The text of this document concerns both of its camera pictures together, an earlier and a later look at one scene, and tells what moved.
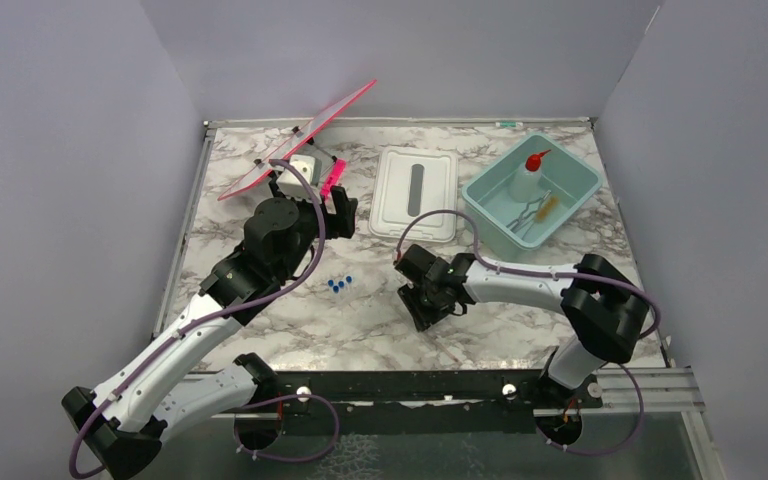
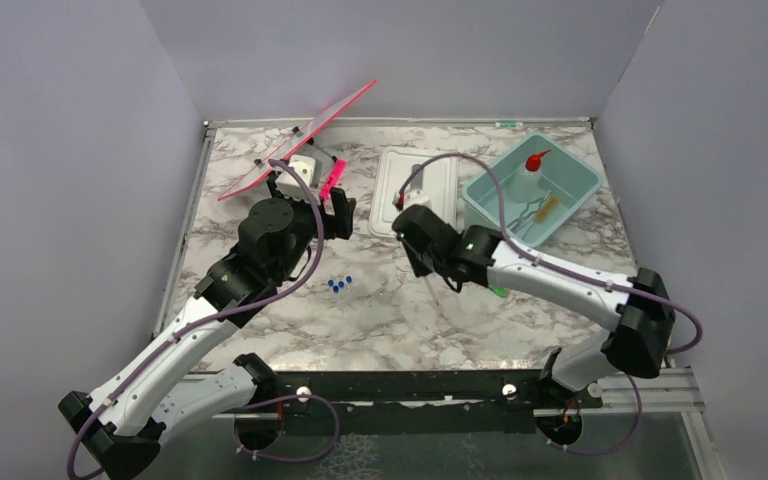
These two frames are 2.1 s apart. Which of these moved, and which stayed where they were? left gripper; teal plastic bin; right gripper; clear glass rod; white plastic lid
Moved: right gripper; clear glass rod
Stayed: left gripper; teal plastic bin; white plastic lid
